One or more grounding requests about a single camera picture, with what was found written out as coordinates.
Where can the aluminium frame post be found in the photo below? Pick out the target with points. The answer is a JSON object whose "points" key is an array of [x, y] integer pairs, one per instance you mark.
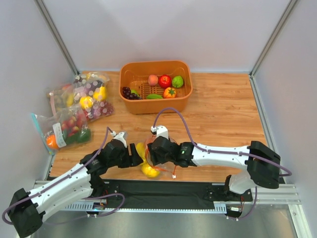
{"points": [[56, 35], [274, 35]]}

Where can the right aluminium frame post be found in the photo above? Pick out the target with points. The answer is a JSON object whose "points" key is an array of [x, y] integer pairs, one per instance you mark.
{"points": [[274, 35]]}

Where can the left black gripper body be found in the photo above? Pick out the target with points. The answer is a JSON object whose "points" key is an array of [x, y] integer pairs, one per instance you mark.
{"points": [[132, 157]]}

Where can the blue zip bag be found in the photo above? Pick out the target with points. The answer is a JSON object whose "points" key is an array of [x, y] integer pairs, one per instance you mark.
{"points": [[66, 128]]}

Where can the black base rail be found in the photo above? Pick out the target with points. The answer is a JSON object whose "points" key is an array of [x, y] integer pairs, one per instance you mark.
{"points": [[156, 197]]}

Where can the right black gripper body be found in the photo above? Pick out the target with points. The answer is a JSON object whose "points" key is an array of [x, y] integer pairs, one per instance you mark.
{"points": [[152, 152]]}

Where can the fake yellow mango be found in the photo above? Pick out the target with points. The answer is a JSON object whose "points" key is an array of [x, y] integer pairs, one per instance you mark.
{"points": [[140, 147]]}

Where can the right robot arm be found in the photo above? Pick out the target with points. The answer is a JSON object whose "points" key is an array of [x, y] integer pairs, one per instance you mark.
{"points": [[259, 164]]}

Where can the fake green apple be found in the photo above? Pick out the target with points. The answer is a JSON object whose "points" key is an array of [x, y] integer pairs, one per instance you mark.
{"points": [[177, 81]]}

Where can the fake purple grapes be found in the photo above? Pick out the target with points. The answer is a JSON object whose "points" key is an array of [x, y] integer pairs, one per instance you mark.
{"points": [[126, 93]]}

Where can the fake persimmon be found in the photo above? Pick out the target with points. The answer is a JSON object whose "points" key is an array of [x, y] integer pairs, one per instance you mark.
{"points": [[169, 92]]}

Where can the fake peach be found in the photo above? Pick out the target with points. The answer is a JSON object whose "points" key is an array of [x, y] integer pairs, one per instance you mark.
{"points": [[153, 80]]}

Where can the fake yellow lemon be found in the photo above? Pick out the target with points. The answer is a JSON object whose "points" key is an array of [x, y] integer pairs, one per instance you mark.
{"points": [[149, 171]]}

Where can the fake green mango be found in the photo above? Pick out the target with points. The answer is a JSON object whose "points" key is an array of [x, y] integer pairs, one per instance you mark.
{"points": [[154, 96]]}

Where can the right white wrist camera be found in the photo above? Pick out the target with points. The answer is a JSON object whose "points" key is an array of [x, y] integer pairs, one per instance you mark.
{"points": [[160, 130]]}

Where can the orange plastic basket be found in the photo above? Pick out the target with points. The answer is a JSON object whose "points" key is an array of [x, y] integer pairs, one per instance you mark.
{"points": [[135, 76]]}

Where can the pink zip bag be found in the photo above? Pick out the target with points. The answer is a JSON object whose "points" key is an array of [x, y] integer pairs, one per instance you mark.
{"points": [[61, 97]]}

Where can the left aluminium frame post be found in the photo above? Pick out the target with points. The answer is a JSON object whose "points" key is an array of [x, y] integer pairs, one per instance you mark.
{"points": [[56, 35]]}

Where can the fake green pear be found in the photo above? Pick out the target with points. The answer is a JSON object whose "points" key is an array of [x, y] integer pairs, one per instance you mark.
{"points": [[135, 92]]}

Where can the orange zip top bag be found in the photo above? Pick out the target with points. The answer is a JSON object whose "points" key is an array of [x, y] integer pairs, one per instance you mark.
{"points": [[167, 169]]}

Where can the fake red apple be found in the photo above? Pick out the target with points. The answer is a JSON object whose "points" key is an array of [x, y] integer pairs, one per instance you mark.
{"points": [[165, 81]]}

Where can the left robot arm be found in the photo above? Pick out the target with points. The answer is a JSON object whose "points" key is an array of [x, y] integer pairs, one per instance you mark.
{"points": [[28, 210]]}

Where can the polka dot zip bag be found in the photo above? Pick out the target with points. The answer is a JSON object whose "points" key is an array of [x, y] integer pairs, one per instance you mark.
{"points": [[90, 93]]}

